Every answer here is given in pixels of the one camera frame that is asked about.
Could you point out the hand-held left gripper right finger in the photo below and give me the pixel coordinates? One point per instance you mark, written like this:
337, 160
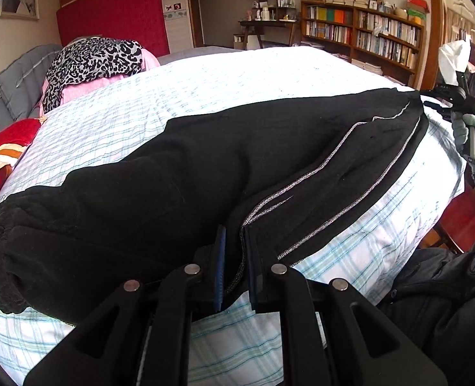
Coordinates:
250, 277

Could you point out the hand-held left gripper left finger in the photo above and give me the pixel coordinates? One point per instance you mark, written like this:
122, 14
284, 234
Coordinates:
220, 267

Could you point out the white slatted wardrobe door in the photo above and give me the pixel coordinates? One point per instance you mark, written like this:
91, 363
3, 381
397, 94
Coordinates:
179, 28

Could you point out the white cloth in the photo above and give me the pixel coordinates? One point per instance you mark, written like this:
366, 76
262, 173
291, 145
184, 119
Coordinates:
454, 62

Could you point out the leopard print cloth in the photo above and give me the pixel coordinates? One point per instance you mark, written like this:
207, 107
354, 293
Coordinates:
89, 60

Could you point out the person's black jacket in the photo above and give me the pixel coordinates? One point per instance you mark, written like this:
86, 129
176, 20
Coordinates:
442, 301

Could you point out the dark wooden desk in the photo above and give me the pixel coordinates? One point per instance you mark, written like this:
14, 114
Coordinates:
267, 23

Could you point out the dark red wooden furniture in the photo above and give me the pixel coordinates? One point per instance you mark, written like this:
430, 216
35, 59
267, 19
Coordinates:
462, 213

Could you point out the grey padded headboard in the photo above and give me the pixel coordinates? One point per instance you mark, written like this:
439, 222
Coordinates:
16, 84

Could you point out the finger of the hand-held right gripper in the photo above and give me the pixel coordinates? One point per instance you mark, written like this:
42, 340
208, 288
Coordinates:
436, 102

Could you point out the grey mattress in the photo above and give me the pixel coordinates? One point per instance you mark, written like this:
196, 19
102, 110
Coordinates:
197, 53

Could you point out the red patterned blanket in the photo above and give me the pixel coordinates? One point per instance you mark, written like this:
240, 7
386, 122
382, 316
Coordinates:
8, 136

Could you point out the red padded wall panel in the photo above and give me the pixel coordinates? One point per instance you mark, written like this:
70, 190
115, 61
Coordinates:
113, 12

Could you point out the bed with plaid sheet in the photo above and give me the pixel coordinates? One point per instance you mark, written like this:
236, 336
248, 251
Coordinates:
241, 76

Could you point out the wooden bookshelf with books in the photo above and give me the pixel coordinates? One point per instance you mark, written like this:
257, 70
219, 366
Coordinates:
382, 36

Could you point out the pink bedding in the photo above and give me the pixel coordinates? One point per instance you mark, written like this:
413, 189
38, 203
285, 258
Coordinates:
77, 90

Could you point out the black pants with silver stripes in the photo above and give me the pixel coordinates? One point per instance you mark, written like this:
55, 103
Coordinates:
181, 169

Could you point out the wooden door frame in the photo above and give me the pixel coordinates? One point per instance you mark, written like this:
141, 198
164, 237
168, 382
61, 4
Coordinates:
433, 28

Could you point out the white box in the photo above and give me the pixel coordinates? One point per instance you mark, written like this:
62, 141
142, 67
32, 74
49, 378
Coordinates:
239, 42

